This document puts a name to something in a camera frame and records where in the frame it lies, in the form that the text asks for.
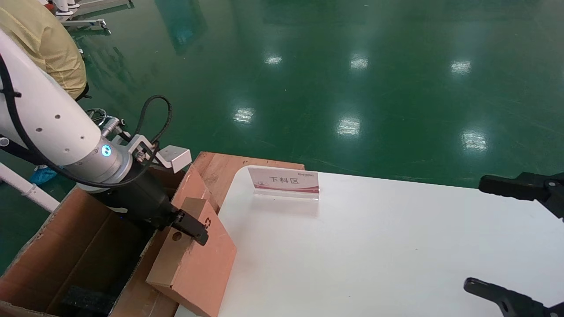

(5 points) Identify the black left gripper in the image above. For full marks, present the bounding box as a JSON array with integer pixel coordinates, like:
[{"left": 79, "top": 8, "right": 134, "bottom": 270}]
[{"left": 95, "top": 170, "right": 209, "bottom": 246}]

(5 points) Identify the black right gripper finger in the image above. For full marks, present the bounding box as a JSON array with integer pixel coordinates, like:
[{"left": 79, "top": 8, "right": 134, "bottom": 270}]
[
  {"left": 463, "top": 277, "right": 564, "bottom": 317},
  {"left": 479, "top": 172, "right": 564, "bottom": 219}
]

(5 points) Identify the small cardboard box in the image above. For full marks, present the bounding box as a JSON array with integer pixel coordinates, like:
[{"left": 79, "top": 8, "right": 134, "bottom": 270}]
[{"left": 145, "top": 197, "right": 237, "bottom": 317}]

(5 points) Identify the large open cardboard box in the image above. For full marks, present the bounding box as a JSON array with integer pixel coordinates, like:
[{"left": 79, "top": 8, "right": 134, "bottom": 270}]
[{"left": 0, "top": 164, "right": 219, "bottom": 317}]

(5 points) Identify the brown wooden board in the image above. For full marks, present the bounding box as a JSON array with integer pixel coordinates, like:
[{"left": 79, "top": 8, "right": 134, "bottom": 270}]
[{"left": 193, "top": 152, "right": 305, "bottom": 207}]

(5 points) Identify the acrylic sign with red print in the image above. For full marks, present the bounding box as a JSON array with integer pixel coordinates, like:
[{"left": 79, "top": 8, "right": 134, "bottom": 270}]
[{"left": 247, "top": 166, "right": 320, "bottom": 201}]

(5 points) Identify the black foam block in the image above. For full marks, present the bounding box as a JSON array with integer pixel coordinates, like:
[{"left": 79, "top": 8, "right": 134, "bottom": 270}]
[{"left": 61, "top": 285, "right": 116, "bottom": 317}]

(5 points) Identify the chrome swivel stool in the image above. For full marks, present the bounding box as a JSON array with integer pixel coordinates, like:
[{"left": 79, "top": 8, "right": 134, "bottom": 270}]
[{"left": 79, "top": 83, "right": 126, "bottom": 129}]

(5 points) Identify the blue shoe cover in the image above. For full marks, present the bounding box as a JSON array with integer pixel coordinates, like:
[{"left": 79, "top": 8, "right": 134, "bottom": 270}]
[{"left": 29, "top": 166, "right": 58, "bottom": 184}]

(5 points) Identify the white plastic tube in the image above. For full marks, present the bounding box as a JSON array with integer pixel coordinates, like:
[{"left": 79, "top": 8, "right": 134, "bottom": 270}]
[{"left": 0, "top": 162, "right": 60, "bottom": 213}]

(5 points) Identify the person in yellow coat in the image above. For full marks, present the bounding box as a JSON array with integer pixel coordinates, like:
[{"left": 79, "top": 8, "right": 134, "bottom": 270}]
[{"left": 0, "top": 0, "right": 87, "bottom": 101}]

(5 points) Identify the white metal stand base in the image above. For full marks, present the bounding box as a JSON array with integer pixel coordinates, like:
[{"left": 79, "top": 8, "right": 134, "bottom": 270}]
[
  {"left": 37, "top": 0, "right": 135, "bottom": 18},
  {"left": 59, "top": 18, "right": 111, "bottom": 35}
]

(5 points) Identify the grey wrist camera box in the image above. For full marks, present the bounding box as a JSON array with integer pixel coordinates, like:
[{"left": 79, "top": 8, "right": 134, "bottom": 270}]
[{"left": 126, "top": 134, "right": 193, "bottom": 173}]

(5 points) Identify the thick black looped cable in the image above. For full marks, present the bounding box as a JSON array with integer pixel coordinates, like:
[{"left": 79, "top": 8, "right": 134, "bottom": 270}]
[{"left": 134, "top": 95, "right": 173, "bottom": 147}]

